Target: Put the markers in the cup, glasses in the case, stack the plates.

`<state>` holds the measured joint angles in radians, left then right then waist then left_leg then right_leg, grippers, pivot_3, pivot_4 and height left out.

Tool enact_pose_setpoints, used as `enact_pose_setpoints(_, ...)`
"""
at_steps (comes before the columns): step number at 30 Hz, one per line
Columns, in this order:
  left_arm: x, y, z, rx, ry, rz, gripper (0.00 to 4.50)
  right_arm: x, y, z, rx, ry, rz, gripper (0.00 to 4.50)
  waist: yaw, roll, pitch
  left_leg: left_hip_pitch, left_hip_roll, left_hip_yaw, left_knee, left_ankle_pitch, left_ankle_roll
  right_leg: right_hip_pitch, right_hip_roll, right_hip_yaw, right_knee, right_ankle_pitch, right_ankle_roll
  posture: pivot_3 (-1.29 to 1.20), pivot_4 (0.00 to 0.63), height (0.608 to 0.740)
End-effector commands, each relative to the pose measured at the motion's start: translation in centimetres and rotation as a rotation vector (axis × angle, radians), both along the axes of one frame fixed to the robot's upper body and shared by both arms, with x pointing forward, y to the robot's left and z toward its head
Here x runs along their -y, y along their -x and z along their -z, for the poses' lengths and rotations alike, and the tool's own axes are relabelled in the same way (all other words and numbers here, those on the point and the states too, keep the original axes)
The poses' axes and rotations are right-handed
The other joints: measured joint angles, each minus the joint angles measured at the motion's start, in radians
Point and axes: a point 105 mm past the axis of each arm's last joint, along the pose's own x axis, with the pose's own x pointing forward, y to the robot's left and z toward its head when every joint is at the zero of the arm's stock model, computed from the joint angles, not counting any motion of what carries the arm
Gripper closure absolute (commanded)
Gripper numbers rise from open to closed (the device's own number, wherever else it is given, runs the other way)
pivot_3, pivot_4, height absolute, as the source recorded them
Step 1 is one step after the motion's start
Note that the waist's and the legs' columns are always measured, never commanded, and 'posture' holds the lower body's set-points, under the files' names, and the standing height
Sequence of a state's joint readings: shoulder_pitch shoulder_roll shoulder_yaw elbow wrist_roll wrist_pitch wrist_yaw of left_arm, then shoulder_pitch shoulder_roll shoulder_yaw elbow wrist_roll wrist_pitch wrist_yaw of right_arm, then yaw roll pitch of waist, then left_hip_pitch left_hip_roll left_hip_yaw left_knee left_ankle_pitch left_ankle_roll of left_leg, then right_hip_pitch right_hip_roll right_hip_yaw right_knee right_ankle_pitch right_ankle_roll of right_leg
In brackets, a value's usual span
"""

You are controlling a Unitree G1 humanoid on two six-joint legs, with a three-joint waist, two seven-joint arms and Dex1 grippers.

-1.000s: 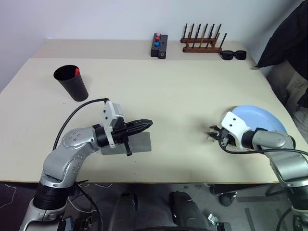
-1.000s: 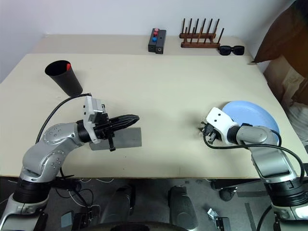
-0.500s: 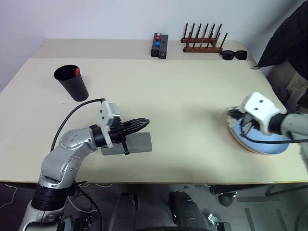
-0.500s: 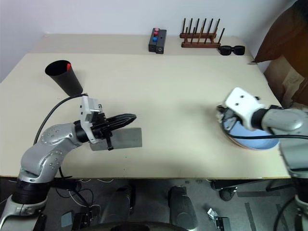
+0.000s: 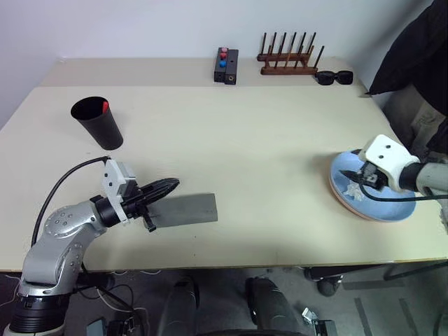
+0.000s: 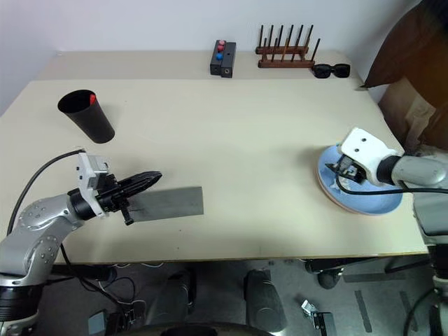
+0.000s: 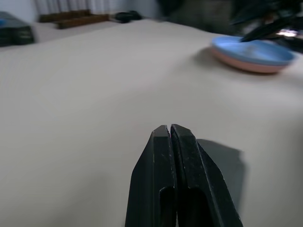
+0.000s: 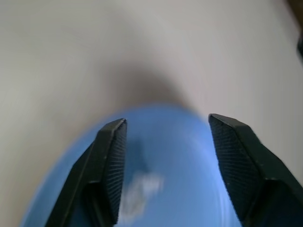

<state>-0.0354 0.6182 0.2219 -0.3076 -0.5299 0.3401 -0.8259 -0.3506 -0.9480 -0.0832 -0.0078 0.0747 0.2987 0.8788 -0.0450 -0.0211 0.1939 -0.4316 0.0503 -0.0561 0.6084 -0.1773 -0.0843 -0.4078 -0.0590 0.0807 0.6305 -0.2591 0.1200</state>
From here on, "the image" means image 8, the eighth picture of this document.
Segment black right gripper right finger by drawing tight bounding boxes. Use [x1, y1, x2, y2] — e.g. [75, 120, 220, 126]
[207, 113, 303, 227]

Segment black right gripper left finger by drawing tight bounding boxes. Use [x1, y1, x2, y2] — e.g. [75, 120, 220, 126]
[44, 118, 128, 227]

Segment blue round object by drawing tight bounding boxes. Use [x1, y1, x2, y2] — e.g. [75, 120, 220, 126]
[18, 105, 244, 227]

